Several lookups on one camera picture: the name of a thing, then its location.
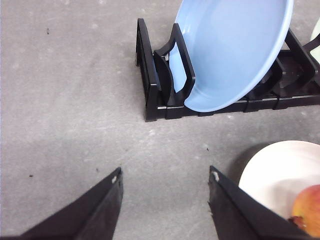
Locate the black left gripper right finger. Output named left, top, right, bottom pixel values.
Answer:
left=208, top=165, right=320, bottom=240

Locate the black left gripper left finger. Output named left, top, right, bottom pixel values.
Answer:
left=10, top=167, right=124, bottom=240

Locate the white plate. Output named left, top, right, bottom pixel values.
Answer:
left=238, top=140, right=320, bottom=218

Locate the red pomegranate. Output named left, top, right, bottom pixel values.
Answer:
left=288, top=184, right=320, bottom=238

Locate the black plate rack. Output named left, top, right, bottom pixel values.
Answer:
left=135, top=18, right=320, bottom=122

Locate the blue plate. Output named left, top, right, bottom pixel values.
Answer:
left=169, top=0, right=294, bottom=113

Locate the light green plate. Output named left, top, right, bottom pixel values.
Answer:
left=310, top=18, right=320, bottom=64

